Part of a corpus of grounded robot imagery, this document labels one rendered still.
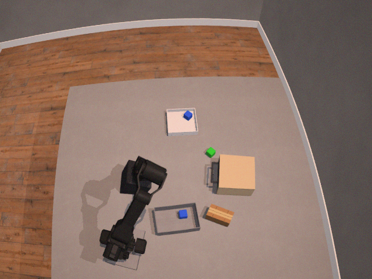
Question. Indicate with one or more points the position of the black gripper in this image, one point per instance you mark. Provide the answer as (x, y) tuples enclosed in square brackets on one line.
[(140, 244)]

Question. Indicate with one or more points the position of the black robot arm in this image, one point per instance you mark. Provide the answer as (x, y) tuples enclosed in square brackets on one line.
[(121, 234)]

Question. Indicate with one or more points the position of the green block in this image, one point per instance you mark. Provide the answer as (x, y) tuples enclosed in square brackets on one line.
[(210, 152)]

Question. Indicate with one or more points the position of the brown cardboard box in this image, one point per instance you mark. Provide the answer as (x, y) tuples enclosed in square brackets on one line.
[(219, 215)]

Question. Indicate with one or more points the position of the blue block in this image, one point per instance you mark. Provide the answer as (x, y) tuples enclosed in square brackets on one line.
[(187, 115), (183, 214)]

